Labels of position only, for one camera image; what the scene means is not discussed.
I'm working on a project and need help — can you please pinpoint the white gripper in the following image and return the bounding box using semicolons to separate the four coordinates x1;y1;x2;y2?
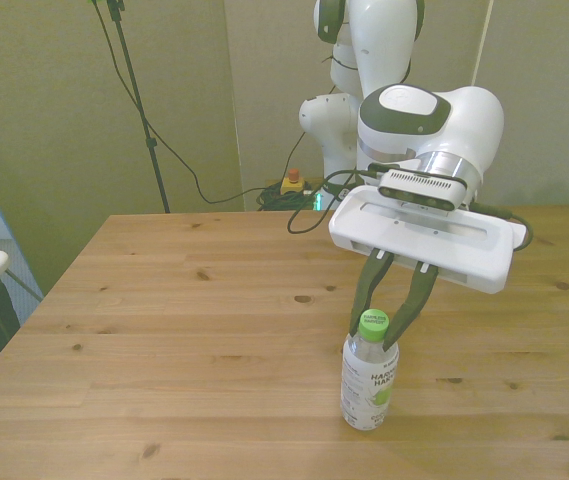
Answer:
327;184;528;353

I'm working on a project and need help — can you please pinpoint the clear bottle with green cap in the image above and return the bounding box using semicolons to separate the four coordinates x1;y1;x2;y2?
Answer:
339;308;400;432

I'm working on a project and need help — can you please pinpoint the yellow emergency stop button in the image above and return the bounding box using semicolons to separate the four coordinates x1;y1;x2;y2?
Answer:
279;168;310;196

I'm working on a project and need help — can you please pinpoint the black tripod pole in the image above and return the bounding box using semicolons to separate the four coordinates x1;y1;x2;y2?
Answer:
83;0;173;215

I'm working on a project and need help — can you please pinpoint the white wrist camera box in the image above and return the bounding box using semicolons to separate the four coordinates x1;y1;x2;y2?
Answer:
376;168;467;212

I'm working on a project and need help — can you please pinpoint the black and green cable bundle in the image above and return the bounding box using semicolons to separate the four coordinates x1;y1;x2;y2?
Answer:
254;182;335;214

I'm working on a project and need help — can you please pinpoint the black tripod cable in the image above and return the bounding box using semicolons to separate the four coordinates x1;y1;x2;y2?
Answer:
91;0;270;205

